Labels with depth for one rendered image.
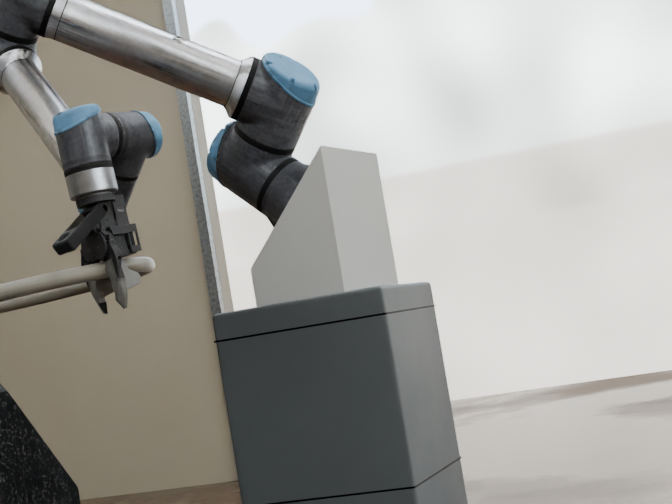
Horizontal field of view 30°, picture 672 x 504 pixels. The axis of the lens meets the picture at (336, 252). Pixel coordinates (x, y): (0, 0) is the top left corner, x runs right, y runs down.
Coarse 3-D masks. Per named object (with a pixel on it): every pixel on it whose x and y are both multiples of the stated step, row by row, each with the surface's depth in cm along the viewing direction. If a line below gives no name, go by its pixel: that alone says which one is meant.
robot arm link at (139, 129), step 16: (112, 112) 236; (128, 112) 239; (144, 112) 242; (128, 128) 235; (144, 128) 238; (160, 128) 241; (128, 144) 235; (144, 144) 238; (160, 144) 242; (112, 160) 239; (128, 160) 239; (144, 160) 242; (128, 176) 241
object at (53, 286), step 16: (64, 272) 223; (80, 272) 224; (96, 272) 226; (144, 272) 248; (0, 288) 220; (16, 288) 220; (32, 288) 220; (48, 288) 222; (64, 288) 265; (80, 288) 265; (0, 304) 262; (16, 304) 264; (32, 304) 265
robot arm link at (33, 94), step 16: (0, 48) 275; (16, 48) 274; (32, 48) 279; (0, 64) 273; (16, 64) 272; (32, 64) 274; (0, 80) 275; (16, 80) 269; (32, 80) 268; (16, 96) 268; (32, 96) 264; (48, 96) 264; (32, 112) 262; (48, 112) 260; (48, 128) 257; (48, 144) 257; (128, 192) 244
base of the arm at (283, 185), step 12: (276, 168) 286; (288, 168) 286; (300, 168) 286; (276, 180) 285; (288, 180) 283; (300, 180) 282; (264, 192) 286; (276, 192) 284; (288, 192) 282; (264, 204) 287; (276, 204) 283; (276, 216) 284
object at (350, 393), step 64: (256, 320) 272; (320, 320) 267; (384, 320) 263; (256, 384) 272; (320, 384) 267; (384, 384) 262; (256, 448) 272; (320, 448) 267; (384, 448) 262; (448, 448) 289
